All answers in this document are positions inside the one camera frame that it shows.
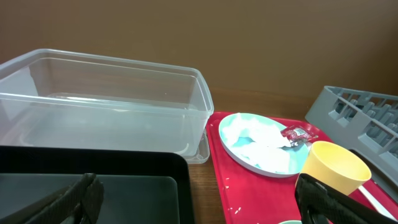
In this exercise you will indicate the light blue plate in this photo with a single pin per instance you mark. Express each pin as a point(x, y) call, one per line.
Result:
point(298, 154)

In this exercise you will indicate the grey dishwasher rack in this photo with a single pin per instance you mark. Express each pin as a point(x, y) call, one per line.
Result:
point(363, 121)

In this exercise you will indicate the clear plastic waste bin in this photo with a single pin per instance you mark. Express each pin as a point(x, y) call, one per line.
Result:
point(55, 98)

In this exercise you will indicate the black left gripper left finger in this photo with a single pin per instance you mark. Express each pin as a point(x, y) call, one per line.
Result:
point(78, 203)

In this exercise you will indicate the white napkin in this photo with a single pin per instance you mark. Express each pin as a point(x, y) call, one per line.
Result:
point(255, 143)

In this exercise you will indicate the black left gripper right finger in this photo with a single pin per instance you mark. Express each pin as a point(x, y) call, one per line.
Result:
point(319, 203)

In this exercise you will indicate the white plastic spoon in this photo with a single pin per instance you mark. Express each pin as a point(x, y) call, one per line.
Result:
point(375, 203)

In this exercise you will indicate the green bowl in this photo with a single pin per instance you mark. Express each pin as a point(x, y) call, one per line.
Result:
point(291, 222)

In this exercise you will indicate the red snack wrapper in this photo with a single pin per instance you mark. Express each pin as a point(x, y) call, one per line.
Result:
point(297, 135)

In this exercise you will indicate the black waste tray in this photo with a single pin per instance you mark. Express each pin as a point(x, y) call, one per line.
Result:
point(139, 187)

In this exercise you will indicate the yellow plastic cup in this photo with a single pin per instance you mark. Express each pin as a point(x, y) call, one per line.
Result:
point(336, 167)

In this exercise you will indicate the red serving tray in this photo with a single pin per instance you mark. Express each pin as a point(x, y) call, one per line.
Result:
point(248, 197)

